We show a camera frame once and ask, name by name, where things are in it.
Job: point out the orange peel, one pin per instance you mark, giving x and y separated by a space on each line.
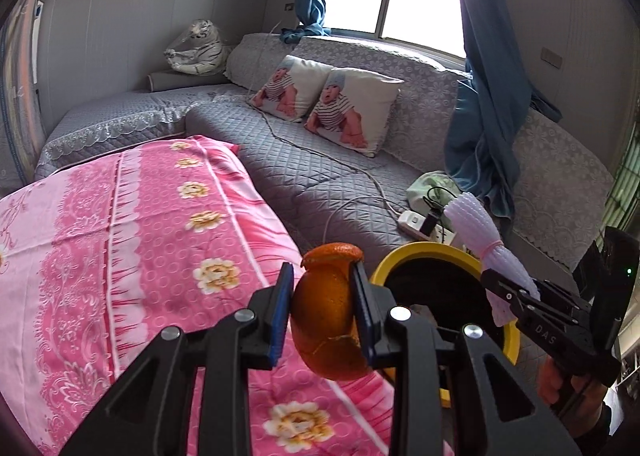
325 316

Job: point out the pink floral table cloth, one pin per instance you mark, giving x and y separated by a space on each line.
150 246

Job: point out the white tiger plush toy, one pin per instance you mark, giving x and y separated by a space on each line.
197 48

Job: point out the light green cloth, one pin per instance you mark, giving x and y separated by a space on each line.
425 186

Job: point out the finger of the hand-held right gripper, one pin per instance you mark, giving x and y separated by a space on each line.
540 293
560 341

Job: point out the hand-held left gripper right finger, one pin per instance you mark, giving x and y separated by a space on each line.
362 316

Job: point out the baby print cushion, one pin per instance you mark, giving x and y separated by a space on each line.
285 88
350 110

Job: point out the white power strip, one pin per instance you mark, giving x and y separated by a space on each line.
412 221

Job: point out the black charger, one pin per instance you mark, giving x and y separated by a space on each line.
430 225

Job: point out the grey quilted sofa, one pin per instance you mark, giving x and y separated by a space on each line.
300 175

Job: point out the striped wardrobe cover cloth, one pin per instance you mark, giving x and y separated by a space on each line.
20 85

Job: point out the white foam fruit net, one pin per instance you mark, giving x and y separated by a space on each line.
475 226

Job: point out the person's right hand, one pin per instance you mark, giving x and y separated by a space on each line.
552 381

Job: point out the yellow trash bin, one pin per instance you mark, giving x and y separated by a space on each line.
435 251

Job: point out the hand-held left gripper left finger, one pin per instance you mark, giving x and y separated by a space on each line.
280 316

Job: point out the grey bolster pillow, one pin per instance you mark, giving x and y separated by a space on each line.
180 80

